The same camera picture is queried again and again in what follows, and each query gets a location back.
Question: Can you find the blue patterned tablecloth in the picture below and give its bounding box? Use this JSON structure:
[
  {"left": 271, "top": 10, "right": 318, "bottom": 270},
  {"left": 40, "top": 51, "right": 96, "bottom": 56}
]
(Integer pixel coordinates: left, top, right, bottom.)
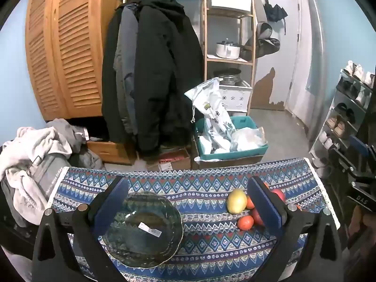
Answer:
[{"left": 47, "top": 157, "right": 341, "bottom": 282}]

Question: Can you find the teal plastic basket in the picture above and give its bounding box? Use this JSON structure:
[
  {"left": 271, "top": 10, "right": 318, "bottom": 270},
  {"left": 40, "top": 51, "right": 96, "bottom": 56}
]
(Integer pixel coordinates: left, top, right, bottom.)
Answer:
[{"left": 194, "top": 116, "right": 269, "bottom": 163}]

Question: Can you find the dark glass plate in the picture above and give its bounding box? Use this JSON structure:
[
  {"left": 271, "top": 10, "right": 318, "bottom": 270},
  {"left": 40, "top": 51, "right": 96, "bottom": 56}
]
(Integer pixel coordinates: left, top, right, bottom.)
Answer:
[{"left": 101, "top": 191, "right": 184, "bottom": 269}]

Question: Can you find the cardboard box red print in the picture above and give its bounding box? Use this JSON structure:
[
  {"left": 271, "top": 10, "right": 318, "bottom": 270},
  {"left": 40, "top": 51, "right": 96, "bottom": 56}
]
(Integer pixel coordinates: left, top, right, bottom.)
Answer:
[{"left": 147, "top": 148, "right": 191, "bottom": 172}]

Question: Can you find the black jacket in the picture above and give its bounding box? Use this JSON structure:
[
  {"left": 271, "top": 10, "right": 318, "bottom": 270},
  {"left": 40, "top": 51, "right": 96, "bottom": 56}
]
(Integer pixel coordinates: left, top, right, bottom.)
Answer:
[{"left": 101, "top": 4, "right": 130, "bottom": 144}]

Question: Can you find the wooden louvered wardrobe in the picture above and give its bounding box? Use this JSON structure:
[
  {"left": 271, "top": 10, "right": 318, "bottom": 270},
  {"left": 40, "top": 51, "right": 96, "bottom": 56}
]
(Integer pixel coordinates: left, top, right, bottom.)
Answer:
[{"left": 25, "top": 0, "right": 127, "bottom": 121}]

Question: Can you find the black frying pan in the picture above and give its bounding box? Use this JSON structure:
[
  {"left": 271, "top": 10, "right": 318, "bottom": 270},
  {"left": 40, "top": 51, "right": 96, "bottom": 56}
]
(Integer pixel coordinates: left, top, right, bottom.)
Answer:
[
  {"left": 244, "top": 37, "right": 281, "bottom": 59},
  {"left": 255, "top": 22, "right": 274, "bottom": 40}
]

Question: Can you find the white storage box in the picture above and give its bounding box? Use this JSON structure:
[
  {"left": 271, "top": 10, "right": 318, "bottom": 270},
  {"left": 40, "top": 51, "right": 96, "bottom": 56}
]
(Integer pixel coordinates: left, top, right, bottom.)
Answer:
[{"left": 207, "top": 0, "right": 252, "bottom": 14}]

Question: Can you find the dark folded umbrella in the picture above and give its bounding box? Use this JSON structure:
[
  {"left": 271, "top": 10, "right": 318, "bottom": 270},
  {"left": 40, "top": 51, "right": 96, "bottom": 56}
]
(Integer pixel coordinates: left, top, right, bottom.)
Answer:
[{"left": 263, "top": 0, "right": 288, "bottom": 22}]

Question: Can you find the grey printed garment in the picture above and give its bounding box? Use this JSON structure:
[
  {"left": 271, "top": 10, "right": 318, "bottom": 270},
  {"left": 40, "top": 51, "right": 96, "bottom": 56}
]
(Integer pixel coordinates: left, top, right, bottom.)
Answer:
[{"left": 32, "top": 153, "right": 71, "bottom": 203}]

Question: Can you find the white patterned storage bin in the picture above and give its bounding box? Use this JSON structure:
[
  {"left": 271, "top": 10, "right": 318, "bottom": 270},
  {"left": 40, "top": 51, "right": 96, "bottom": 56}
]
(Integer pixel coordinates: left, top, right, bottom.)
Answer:
[{"left": 219, "top": 81, "right": 252, "bottom": 114}]

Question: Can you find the wooden shelf rack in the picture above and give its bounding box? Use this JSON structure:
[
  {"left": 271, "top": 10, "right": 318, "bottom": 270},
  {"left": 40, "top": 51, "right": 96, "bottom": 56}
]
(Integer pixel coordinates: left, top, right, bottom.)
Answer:
[{"left": 201, "top": 0, "right": 256, "bottom": 117}]

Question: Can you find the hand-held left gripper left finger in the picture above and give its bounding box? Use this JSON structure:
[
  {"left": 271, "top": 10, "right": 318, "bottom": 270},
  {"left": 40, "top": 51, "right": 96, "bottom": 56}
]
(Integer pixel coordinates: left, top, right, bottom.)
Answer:
[{"left": 32, "top": 176, "right": 130, "bottom": 282}]

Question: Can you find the red apple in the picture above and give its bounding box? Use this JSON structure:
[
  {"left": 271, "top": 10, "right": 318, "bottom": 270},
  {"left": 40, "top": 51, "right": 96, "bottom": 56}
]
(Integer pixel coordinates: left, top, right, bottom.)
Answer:
[
  {"left": 271, "top": 188, "right": 286, "bottom": 203},
  {"left": 250, "top": 208, "right": 266, "bottom": 227}
]

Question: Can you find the clear plastic bag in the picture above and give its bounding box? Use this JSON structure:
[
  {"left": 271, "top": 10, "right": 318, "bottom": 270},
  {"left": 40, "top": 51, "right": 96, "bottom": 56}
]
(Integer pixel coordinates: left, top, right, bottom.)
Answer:
[{"left": 231, "top": 127, "right": 266, "bottom": 152}]

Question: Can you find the grey shoe rack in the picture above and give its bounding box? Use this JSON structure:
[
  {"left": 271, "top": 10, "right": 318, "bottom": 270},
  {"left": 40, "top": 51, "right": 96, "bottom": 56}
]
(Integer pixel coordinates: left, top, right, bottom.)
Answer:
[{"left": 308, "top": 62, "right": 376, "bottom": 177}]

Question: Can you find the light grey hoodie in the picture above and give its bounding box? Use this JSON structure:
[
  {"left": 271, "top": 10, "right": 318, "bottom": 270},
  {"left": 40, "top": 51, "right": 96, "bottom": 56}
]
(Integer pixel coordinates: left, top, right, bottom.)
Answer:
[{"left": 45, "top": 119, "right": 89, "bottom": 153}]

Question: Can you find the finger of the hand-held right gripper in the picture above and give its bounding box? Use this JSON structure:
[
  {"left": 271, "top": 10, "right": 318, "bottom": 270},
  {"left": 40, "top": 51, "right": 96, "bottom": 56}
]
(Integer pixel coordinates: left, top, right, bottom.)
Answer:
[
  {"left": 338, "top": 150, "right": 369, "bottom": 183},
  {"left": 349, "top": 137, "right": 369, "bottom": 157}
]

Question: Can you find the white printed bag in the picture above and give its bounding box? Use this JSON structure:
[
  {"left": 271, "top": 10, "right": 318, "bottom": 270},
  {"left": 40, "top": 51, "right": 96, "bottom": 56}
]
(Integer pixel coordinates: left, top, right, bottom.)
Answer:
[{"left": 184, "top": 77, "right": 235, "bottom": 153}]

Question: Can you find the white door peeling paint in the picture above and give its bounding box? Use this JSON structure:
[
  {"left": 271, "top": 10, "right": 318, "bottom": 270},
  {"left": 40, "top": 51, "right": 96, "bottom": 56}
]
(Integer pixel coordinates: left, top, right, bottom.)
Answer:
[{"left": 251, "top": 0, "right": 300, "bottom": 112}]

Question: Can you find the pile of clothes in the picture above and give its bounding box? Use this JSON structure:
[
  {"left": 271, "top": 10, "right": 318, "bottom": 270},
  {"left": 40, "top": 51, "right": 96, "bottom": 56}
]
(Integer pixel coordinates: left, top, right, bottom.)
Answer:
[{"left": 0, "top": 126, "right": 72, "bottom": 216}]

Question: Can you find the person's right hand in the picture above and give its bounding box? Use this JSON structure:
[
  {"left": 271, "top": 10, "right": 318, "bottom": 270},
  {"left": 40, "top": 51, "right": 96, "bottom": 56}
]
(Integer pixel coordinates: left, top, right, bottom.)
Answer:
[{"left": 347, "top": 207, "right": 371, "bottom": 249}]

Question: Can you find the yellow apple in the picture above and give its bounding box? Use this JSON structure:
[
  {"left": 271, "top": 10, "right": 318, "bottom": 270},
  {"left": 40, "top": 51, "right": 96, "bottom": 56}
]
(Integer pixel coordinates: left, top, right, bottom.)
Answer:
[{"left": 226, "top": 188, "right": 248, "bottom": 214}]

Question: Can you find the metal steamer pot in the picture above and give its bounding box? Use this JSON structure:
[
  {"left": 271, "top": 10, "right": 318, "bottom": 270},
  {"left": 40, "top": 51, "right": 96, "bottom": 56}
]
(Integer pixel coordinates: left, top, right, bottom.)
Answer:
[{"left": 214, "top": 68, "right": 242, "bottom": 86}]

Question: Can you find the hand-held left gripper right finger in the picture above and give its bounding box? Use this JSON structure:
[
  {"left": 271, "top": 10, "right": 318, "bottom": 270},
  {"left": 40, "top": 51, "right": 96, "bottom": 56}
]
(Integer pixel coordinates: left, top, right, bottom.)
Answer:
[{"left": 247, "top": 177, "right": 343, "bottom": 282}]

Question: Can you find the steel cooking pot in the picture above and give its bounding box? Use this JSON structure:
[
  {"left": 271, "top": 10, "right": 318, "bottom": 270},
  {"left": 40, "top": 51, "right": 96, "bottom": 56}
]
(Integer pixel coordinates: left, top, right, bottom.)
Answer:
[{"left": 216, "top": 39, "right": 243, "bottom": 59}]

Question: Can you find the black hooded coat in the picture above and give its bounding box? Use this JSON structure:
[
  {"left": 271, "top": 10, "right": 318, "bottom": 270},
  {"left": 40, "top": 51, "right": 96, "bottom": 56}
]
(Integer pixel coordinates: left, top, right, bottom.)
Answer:
[{"left": 133, "top": 0, "right": 204, "bottom": 159}]

